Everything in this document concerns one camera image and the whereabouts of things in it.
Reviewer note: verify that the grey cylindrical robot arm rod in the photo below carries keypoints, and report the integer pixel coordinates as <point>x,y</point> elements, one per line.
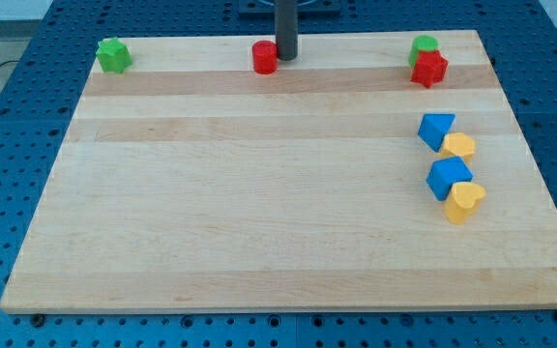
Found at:
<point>286,29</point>

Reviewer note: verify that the wooden board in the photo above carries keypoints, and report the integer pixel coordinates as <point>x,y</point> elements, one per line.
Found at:
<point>189,183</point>

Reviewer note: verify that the red cylinder block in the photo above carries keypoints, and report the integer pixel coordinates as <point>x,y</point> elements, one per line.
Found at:
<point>264,57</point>

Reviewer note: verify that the blue triangle block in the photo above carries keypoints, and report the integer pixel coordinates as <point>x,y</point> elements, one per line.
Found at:
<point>434,127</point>

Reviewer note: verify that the blue cube block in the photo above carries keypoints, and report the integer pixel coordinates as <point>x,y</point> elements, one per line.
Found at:
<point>443,173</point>

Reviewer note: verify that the yellow hexagon block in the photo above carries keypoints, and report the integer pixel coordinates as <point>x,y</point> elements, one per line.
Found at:
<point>458,144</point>

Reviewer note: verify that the red star block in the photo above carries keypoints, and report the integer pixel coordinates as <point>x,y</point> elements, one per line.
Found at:
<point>430,68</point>

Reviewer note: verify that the yellow heart block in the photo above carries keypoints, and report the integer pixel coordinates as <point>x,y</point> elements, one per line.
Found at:
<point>463,201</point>

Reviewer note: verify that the green cylinder block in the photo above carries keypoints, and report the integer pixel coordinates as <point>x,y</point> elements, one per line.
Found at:
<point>425,43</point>

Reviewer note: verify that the green star block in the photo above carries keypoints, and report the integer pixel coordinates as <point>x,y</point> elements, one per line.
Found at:
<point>113,55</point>

